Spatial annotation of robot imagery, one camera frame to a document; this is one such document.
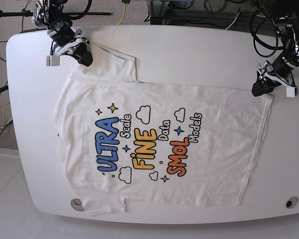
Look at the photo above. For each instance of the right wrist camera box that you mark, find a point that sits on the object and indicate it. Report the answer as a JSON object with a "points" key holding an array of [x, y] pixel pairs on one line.
{"points": [[52, 60]]}

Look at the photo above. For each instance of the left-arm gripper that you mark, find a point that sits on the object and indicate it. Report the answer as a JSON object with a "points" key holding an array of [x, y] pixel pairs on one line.
{"points": [[275, 74]]}

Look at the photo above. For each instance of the left table cable grommet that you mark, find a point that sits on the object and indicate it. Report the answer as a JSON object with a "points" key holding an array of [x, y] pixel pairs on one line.
{"points": [[76, 204]]}

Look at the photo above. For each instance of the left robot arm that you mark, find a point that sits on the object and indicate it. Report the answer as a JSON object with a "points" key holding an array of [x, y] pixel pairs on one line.
{"points": [[283, 17]]}

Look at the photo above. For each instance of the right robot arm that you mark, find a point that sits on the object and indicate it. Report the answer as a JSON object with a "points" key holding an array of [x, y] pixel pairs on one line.
{"points": [[49, 15]]}

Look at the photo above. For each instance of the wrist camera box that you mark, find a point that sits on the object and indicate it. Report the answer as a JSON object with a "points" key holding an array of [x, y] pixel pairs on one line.
{"points": [[291, 92], [52, 60]]}

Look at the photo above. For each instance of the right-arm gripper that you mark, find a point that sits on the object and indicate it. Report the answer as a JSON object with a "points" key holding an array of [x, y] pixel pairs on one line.
{"points": [[71, 43]]}

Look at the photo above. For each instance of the white printed T-shirt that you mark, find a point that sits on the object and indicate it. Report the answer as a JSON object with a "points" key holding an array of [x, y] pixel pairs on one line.
{"points": [[122, 140]]}

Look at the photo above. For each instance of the table cable grommet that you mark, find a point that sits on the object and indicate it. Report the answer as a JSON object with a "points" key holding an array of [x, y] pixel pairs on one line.
{"points": [[76, 204], [292, 202]]}

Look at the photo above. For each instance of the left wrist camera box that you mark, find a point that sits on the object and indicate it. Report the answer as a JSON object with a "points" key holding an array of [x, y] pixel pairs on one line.
{"points": [[291, 92]]}

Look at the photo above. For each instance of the right table cable grommet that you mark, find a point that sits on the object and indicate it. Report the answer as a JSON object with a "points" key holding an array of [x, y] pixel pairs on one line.
{"points": [[292, 202]]}

